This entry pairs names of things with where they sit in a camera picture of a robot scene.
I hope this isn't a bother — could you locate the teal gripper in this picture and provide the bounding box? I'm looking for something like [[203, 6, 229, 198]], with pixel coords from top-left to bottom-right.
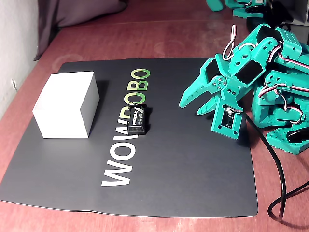
[[179, 54, 244, 116]]

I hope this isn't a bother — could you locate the small black battery pack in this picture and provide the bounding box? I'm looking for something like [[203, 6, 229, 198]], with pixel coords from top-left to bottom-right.
[[125, 103, 153, 135]]

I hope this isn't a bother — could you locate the white open cardboard box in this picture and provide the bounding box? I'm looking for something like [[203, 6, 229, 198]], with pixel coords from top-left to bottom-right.
[[32, 71, 100, 139]]

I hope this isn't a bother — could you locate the black WOWROBO printed mat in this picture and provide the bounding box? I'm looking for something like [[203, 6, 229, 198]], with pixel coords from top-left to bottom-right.
[[0, 57, 259, 217]]

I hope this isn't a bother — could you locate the grey curtain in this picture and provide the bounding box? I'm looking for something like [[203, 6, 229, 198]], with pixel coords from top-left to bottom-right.
[[33, 0, 128, 61]]

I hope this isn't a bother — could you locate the teal wrist camera housing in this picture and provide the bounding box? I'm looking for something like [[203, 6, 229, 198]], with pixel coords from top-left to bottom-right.
[[211, 98, 244, 140]]

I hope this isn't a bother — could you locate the white red servo wire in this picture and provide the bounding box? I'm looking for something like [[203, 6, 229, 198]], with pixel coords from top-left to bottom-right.
[[222, 25, 239, 61]]

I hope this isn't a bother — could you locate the black camera cable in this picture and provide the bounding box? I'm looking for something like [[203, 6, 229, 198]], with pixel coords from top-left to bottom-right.
[[241, 111, 309, 229]]

